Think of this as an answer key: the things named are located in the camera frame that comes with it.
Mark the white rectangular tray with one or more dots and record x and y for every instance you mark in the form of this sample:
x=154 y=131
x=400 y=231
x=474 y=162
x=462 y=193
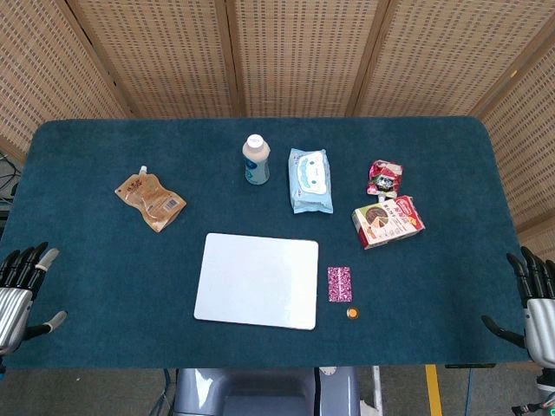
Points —
x=256 y=281

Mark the red crumpled snack bag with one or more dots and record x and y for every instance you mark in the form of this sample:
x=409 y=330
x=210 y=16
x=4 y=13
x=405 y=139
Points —
x=385 y=177

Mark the bamboo folding screen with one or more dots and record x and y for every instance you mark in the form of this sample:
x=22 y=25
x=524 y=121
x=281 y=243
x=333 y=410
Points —
x=303 y=52

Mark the magenta patterned packet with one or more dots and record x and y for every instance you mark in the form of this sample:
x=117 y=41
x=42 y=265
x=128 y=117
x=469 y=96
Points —
x=339 y=284

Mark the white milk drink bottle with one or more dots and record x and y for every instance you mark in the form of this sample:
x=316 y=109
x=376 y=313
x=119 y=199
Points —
x=256 y=167

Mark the small orange round token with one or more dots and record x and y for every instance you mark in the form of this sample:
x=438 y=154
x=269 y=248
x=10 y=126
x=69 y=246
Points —
x=353 y=313

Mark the teal table cloth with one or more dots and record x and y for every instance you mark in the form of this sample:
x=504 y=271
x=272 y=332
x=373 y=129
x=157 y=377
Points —
x=108 y=281

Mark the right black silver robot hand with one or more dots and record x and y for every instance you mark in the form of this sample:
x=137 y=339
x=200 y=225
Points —
x=539 y=320

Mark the red white food carton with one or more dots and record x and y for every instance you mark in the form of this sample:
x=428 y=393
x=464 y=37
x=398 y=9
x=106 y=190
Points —
x=388 y=223

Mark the brown spout pouch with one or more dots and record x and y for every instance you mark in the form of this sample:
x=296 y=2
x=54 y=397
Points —
x=149 y=201

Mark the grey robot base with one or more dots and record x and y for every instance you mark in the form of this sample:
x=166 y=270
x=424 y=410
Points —
x=260 y=392

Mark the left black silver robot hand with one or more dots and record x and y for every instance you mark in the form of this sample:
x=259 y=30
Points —
x=13 y=312

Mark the light blue wet wipes pack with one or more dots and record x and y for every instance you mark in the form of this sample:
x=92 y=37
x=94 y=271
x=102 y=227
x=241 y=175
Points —
x=310 y=182

